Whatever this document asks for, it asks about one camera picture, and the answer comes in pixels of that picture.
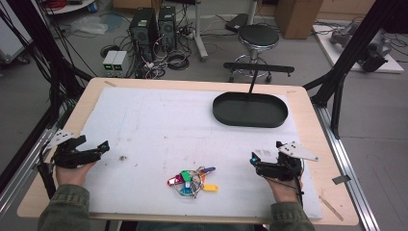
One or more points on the black metal frame post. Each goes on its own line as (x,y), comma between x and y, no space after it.
(349,48)

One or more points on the large black computer tower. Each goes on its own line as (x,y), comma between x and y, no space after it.
(143,30)

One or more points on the person's right hand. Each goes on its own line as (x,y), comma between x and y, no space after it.
(285,191)

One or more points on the white desk leg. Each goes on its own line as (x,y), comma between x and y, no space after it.
(199,32)

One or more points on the small black computer tower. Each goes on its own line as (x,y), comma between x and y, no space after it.
(167,27)

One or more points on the white round table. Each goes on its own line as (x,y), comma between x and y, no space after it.
(69,7)

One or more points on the black flat case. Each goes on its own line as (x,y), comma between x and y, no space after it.
(236,22)

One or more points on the white foam mat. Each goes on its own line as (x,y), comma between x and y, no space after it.
(160,128)

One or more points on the aluminium rail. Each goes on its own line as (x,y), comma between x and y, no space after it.
(349,160)
(22,179)

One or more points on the black round stool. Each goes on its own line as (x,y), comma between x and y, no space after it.
(258,37)

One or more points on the thin wooden strip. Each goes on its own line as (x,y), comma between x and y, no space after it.
(331,208)

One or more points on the white bench power supply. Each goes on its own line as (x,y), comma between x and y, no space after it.
(109,62)
(120,62)

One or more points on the key bunch with coloured tags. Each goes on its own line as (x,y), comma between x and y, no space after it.
(192,181)

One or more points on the white floor board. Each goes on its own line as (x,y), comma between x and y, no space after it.
(333,53)

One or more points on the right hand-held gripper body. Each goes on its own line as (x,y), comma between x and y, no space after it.
(282,168)

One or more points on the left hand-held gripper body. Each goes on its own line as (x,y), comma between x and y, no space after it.
(72,157)

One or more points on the black key stand with tray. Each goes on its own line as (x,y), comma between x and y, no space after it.
(250,110)

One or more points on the person's left hand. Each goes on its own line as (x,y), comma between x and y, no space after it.
(72,176)

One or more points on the grey machine on board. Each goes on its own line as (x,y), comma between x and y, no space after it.
(372,48)

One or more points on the grey tape piece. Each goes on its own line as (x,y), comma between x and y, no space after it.
(341,179)

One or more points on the brown cardboard box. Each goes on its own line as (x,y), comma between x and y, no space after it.
(298,17)

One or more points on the clear plastic bag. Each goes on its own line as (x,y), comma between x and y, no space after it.
(89,25)

